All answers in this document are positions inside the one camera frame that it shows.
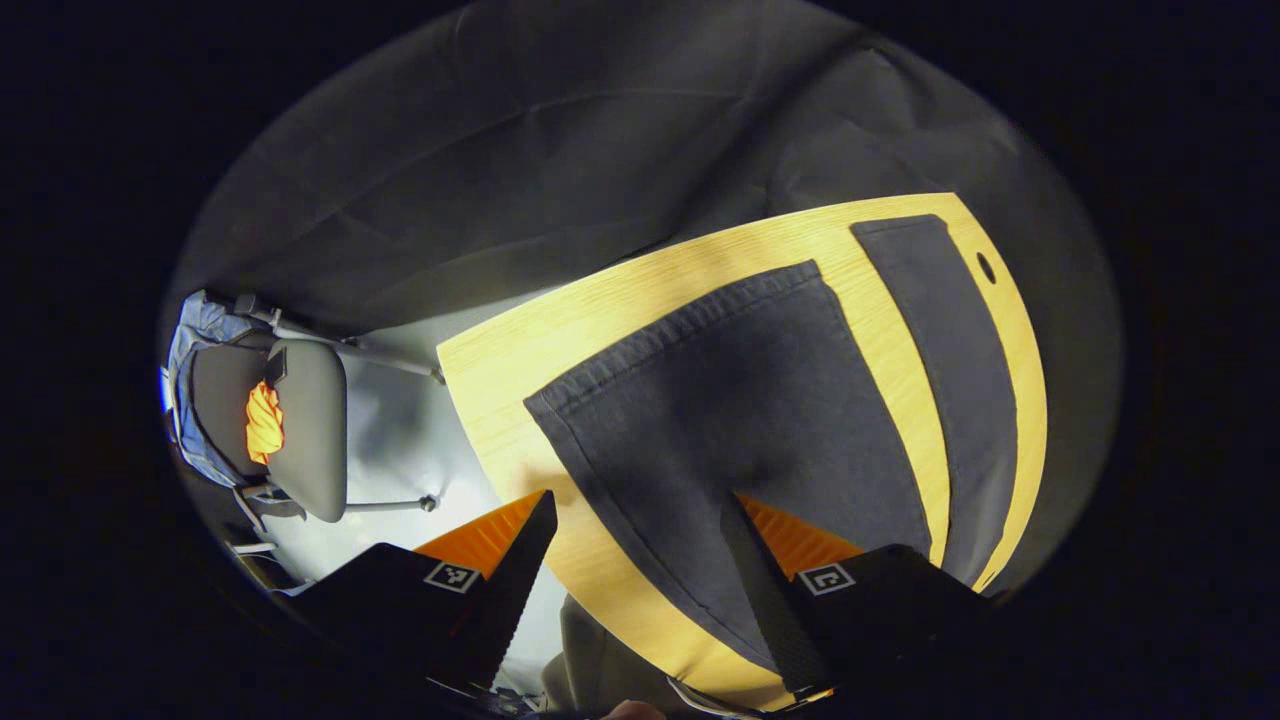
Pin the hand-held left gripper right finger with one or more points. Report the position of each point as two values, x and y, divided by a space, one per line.
770 600

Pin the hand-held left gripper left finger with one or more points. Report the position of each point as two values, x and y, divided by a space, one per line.
510 600

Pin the dark denim jeans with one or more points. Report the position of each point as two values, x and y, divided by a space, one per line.
740 420

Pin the grey office chair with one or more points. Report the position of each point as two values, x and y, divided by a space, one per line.
312 430

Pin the orange cloth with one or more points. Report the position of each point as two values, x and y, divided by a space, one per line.
265 425

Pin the blue jacket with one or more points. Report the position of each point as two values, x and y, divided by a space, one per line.
200 330

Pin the black backdrop cloth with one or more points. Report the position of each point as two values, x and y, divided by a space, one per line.
500 150

